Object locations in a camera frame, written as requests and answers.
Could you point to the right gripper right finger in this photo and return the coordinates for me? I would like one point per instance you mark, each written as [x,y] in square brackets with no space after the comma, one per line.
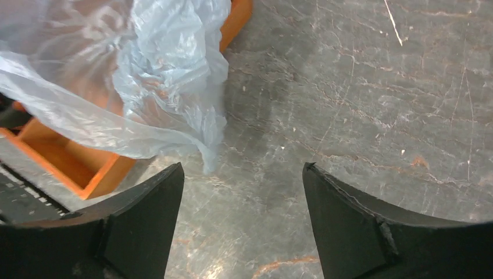
[360,236]

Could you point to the orange compartment tray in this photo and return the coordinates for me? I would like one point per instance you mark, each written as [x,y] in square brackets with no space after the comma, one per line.
[77,165]

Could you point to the light blue plastic trash bag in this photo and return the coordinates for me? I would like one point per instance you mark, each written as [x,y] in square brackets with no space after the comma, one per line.
[127,77]

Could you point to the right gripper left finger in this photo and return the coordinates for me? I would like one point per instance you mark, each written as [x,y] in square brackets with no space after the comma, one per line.
[128,235]

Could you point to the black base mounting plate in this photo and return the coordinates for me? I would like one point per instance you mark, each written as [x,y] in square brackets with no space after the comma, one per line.
[23,202]

